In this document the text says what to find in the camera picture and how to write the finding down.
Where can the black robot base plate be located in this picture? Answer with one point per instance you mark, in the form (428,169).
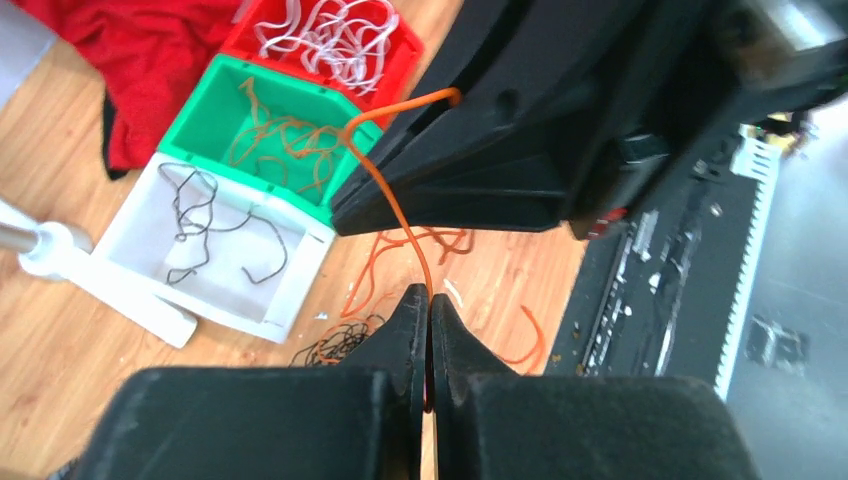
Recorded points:
(656,297)

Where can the red t-shirt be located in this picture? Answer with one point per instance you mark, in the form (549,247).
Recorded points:
(150,55)

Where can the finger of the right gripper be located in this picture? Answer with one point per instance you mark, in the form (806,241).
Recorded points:
(505,177)
(480,32)

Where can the white rack base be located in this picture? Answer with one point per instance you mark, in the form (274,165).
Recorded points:
(64,253)

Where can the white plastic bin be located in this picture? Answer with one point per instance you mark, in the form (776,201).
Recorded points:
(224,251)

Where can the green plastic bin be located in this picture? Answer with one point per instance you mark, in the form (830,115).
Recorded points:
(266,130)

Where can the silver rack pole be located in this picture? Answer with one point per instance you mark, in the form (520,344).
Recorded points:
(19,240)

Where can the red plastic bin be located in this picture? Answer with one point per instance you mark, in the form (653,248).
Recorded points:
(363,49)

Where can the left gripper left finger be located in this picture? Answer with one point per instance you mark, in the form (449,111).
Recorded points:
(358,419)

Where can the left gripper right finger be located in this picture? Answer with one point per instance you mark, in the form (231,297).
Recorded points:
(492,423)

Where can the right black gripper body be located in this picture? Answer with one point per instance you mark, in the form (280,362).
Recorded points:
(645,89)

